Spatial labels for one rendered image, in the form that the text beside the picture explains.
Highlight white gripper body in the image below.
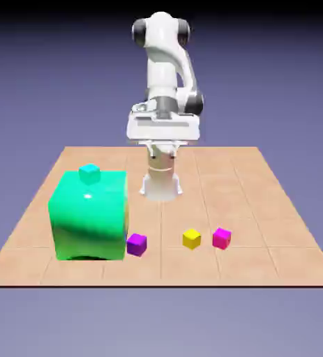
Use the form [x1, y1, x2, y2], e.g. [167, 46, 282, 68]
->
[126, 111, 201, 146]

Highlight small cyan cube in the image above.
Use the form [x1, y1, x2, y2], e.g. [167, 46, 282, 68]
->
[77, 163, 102, 186]

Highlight small yellow cube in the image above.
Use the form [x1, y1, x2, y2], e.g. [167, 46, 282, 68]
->
[182, 228, 202, 250]

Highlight small purple cube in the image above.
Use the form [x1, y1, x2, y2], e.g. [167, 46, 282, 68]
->
[126, 233, 148, 257]

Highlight small magenta cube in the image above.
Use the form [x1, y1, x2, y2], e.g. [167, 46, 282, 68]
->
[211, 227, 232, 251]

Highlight large green box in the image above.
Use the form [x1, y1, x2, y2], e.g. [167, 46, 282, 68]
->
[47, 169, 130, 262]

